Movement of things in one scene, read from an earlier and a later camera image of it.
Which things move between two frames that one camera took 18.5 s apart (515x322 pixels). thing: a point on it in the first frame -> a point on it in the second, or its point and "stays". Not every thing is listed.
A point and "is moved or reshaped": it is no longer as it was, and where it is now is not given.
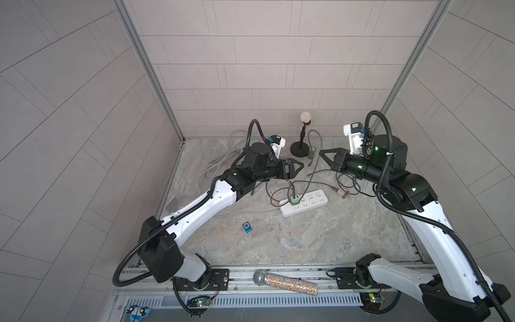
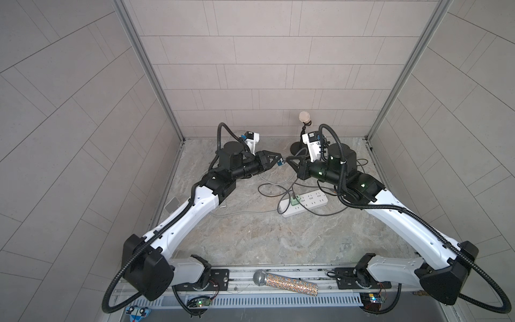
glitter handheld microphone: x=261 y=278 stays
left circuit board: x=200 y=302 stays
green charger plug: x=295 y=200 stays
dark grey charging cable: x=313 y=172 is moved or reshaped
